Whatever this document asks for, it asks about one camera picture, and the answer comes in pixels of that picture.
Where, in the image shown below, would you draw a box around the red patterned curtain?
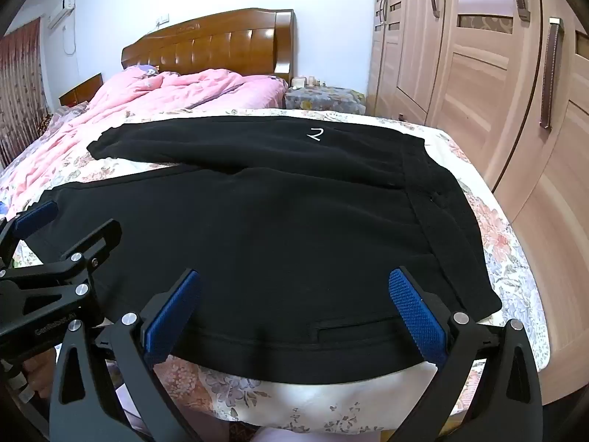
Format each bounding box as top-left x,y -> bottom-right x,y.
0,17 -> 51,169

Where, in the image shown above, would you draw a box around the floral bed sheet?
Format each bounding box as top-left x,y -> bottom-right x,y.
0,108 -> 553,438

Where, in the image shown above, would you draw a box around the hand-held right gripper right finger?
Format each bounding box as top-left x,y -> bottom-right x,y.
388,266 -> 544,442

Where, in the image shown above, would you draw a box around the black pants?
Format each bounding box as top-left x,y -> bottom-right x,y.
21,117 -> 503,385

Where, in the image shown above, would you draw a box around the white air conditioner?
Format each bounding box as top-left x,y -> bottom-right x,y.
47,0 -> 77,29

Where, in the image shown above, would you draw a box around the person's left hand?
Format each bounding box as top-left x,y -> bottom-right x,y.
21,347 -> 60,401

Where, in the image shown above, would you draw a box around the wooden headboard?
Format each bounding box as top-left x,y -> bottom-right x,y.
121,8 -> 296,84

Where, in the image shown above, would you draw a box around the pink quilt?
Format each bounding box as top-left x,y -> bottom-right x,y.
9,65 -> 288,215

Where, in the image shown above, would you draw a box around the light wooden wardrobe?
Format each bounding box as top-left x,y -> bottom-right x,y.
366,0 -> 589,406

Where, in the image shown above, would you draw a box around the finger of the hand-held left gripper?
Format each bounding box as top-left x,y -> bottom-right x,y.
0,218 -> 123,298
0,200 -> 59,265

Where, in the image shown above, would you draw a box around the floral pillow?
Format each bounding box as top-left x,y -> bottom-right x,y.
284,87 -> 366,116

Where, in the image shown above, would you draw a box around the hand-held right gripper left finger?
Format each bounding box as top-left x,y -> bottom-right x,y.
48,268 -> 203,442

